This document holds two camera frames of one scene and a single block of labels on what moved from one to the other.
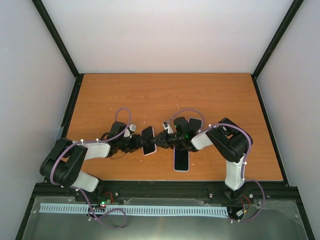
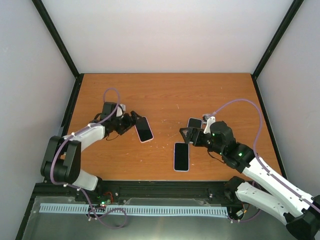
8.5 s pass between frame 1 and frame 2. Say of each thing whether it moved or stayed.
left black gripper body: moved
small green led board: stayed
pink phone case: moved
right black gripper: moved
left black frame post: stayed
